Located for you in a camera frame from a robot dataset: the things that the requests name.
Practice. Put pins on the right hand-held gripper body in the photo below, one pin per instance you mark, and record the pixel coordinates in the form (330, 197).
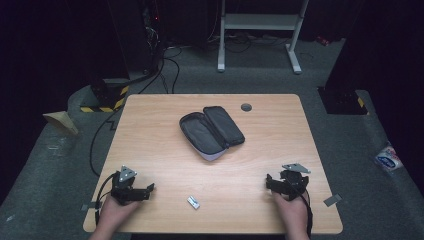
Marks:
(293, 181)

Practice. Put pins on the white metal stand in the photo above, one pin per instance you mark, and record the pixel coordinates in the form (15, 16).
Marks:
(260, 23)

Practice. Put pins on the person's left hand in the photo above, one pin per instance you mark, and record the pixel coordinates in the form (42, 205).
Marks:
(115, 211)

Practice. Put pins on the grey tape strip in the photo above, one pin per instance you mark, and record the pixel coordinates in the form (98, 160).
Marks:
(88, 206)
(332, 200)

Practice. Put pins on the black pencil case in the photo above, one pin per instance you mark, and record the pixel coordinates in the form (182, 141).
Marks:
(211, 131)

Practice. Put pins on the black yellow striped stand base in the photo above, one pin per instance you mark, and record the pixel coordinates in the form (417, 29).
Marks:
(106, 96)
(345, 101)

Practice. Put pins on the beige cardboard piece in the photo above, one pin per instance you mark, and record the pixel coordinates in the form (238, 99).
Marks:
(61, 121)

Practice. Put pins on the white blue wipes packet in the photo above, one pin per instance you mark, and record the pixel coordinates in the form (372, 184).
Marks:
(388, 159)

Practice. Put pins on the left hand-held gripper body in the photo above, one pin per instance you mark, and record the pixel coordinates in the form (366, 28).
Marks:
(122, 186)

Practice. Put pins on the person's right hand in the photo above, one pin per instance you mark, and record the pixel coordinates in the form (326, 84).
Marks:
(292, 211)

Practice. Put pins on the black computer tower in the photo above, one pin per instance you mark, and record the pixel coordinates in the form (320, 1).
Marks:
(140, 33)

